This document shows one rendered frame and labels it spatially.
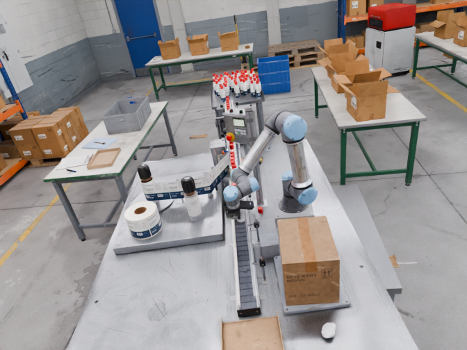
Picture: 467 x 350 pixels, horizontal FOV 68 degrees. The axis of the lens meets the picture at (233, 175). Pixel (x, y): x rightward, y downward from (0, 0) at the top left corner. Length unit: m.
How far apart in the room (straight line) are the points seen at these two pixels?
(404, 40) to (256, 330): 6.46
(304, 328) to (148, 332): 0.71
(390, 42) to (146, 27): 5.89
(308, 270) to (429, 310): 1.50
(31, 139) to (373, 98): 4.73
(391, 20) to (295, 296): 6.16
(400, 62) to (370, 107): 4.01
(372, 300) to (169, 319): 0.95
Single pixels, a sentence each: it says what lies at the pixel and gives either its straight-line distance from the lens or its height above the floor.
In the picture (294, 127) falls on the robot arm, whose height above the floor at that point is 1.50.
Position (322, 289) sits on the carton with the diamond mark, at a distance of 1.67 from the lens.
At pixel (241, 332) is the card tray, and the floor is 0.83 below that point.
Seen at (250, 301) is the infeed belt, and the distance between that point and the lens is 1.73.
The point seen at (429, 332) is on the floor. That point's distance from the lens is 2.81.
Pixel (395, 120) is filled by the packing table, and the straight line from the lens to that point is 3.64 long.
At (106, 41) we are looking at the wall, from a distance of 10.47.
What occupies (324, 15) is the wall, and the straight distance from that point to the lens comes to 9.69.
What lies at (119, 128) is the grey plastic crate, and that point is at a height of 0.87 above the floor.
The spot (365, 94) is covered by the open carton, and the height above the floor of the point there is 1.05.
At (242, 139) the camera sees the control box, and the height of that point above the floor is 1.31.
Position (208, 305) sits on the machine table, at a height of 0.83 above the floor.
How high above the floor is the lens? 2.21
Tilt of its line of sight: 30 degrees down
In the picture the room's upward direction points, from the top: 9 degrees counter-clockwise
